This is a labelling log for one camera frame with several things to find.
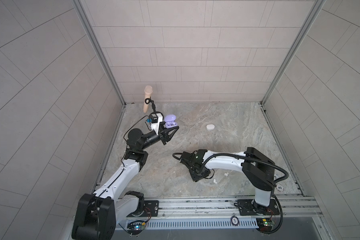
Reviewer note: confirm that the purple earbud charging case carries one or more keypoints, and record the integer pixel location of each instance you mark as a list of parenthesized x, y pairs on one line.
[(170, 121)]

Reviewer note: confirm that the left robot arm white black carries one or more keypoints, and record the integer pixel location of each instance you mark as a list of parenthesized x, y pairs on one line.
[(99, 213)]

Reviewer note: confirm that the white earbud charging case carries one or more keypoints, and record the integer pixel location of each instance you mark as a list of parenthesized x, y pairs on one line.
[(210, 127)]

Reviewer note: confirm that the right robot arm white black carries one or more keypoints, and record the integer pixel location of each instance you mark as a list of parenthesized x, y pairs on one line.
[(258, 169)]

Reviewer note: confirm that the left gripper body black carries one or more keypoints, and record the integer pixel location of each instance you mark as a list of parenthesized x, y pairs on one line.
[(159, 136)]

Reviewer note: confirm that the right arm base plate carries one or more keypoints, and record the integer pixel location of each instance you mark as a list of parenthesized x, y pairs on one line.
[(248, 207)]

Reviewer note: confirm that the right circuit board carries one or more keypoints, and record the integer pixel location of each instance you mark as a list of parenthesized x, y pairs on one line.
[(264, 225)]

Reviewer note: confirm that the circuit board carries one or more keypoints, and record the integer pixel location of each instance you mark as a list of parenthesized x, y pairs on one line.
[(264, 225), (137, 225)]

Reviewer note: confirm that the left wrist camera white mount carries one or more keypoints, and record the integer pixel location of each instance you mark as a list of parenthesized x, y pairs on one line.
[(154, 121)]

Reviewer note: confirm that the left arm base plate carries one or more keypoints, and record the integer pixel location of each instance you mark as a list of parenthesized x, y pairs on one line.
[(150, 209)]

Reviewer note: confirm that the aluminium rail frame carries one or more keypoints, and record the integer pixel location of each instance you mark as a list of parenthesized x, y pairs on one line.
[(219, 213)]

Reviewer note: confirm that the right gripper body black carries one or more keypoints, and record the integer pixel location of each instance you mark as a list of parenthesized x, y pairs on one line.
[(196, 175)]

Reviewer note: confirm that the beige microphone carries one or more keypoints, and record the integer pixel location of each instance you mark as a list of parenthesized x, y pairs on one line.
[(148, 92)]

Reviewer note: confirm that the left circuit board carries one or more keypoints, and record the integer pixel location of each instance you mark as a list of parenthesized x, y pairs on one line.
[(137, 225)]

